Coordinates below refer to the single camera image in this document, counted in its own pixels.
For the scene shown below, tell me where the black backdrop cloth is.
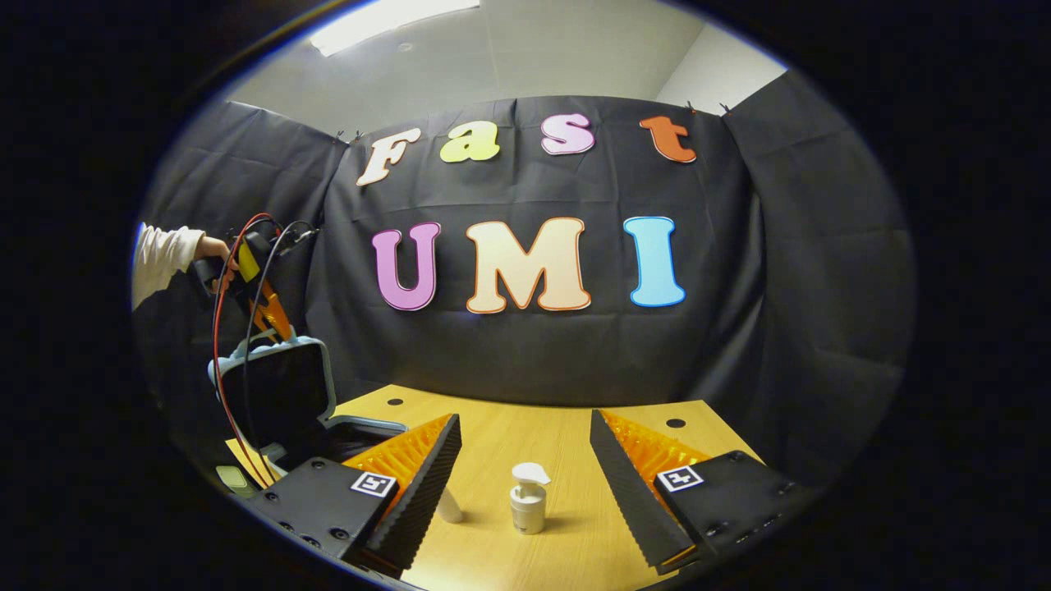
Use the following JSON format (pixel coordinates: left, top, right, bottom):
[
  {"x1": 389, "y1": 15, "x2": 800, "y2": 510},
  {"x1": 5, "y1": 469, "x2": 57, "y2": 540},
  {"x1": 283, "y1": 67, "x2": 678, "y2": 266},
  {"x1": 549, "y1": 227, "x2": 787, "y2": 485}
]
[{"x1": 135, "y1": 70, "x2": 916, "y2": 493}]

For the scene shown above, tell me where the white pump bottle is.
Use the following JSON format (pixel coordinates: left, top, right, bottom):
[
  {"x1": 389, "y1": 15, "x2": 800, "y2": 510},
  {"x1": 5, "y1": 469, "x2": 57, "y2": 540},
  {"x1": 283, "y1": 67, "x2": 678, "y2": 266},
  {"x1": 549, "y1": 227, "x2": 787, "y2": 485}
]
[{"x1": 509, "y1": 462, "x2": 552, "y2": 535}]

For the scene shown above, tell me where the light blue suitcase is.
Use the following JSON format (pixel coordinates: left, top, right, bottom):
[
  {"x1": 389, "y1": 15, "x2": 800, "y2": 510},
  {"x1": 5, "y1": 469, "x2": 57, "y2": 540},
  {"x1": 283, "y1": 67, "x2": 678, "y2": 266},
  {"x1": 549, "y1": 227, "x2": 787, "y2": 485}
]
[{"x1": 208, "y1": 332, "x2": 409, "y2": 485}]

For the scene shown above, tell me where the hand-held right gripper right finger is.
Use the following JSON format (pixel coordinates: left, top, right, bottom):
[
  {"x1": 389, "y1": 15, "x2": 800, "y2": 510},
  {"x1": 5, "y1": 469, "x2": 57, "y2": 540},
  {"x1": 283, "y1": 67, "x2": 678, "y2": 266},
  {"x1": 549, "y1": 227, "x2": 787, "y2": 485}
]
[{"x1": 590, "y1": 409, "x2": 810, "y2": 575}]

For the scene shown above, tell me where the red cable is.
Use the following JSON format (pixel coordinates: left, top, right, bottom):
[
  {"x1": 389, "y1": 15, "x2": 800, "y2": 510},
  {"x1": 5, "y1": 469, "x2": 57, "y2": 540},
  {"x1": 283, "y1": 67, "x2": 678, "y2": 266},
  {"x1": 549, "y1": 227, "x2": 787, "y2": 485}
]
[{"x1": 212, "y1": 213, "x2": 282, "y2": 490}]

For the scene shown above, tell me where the black cable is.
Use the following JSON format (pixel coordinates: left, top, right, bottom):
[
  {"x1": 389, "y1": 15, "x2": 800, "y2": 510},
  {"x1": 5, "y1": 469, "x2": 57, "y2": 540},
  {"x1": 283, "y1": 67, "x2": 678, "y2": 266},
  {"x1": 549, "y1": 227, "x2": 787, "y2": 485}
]
[{"x1": 241, "y1": 220, "x2": 319, "y2": 487}]

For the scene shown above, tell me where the ceiling light panel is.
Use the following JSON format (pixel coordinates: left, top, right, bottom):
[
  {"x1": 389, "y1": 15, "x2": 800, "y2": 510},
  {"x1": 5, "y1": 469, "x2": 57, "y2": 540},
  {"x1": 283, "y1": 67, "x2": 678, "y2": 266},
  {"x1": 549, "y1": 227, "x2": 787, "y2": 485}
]
[{"x1": 310, "y1": 0, "x2": 482, "y2": 57}]

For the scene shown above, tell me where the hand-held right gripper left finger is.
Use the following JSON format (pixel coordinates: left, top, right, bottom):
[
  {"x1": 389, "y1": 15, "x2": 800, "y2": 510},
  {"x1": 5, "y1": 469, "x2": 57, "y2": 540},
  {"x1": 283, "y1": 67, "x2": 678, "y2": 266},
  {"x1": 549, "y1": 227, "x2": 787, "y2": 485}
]
[{"x1": 246, "y1": 413, "x2": 462, "y2": 575}]

